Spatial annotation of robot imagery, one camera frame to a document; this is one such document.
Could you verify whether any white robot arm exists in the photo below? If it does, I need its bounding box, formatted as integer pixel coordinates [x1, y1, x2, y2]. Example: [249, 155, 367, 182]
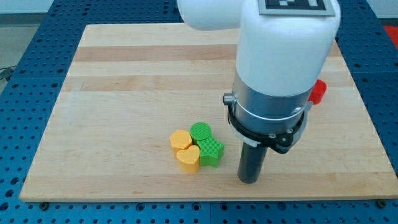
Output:
[177, 0, 341, 135]

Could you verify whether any green cylinder block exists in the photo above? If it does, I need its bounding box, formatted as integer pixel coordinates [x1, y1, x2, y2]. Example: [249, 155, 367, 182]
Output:
[190, 122, 211, 144]

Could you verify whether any yellow hexagon block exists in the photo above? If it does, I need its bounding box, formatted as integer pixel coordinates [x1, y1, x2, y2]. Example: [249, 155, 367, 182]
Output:
[169, 129, 192, 156]

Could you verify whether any green star block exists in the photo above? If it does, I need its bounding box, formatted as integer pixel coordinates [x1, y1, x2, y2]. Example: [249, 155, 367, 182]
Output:
[198, 135, 224, 168]

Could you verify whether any yellow heart block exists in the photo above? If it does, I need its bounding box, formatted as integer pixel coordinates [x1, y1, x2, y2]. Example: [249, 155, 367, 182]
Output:
[176, 145, 200, 174]

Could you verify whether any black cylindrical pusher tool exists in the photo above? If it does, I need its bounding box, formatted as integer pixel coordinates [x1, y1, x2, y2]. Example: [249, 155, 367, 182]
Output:
[238, 142, 267, 184]

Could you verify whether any wooden board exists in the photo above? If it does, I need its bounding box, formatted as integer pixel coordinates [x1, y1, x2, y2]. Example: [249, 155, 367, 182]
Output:
[19, 24, 397, 203]

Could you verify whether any red block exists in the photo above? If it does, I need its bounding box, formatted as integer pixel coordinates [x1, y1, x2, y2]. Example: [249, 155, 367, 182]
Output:
[308, 79, 327, 105]

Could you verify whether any fiducial marker tag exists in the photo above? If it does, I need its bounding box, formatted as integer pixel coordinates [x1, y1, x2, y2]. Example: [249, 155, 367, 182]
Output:
[257, 0, 335, 16]

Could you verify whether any black mounting clamp ring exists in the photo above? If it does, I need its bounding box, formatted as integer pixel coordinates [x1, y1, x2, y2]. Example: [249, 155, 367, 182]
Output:
[223, 93, 313, 155]

